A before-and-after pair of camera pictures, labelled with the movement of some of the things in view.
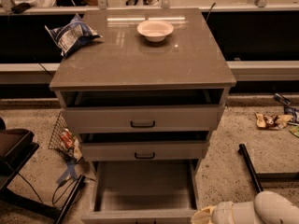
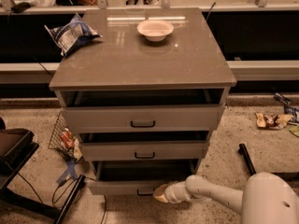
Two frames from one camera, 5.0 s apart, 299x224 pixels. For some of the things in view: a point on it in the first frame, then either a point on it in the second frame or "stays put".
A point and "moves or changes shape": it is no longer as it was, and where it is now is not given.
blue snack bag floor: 292,111 stays put
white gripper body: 221,214 -> 171,192
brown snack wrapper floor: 273,121 stays put
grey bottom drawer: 144,191 moves or changes shape
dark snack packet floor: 283,100 stays put
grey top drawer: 142,119 stays put
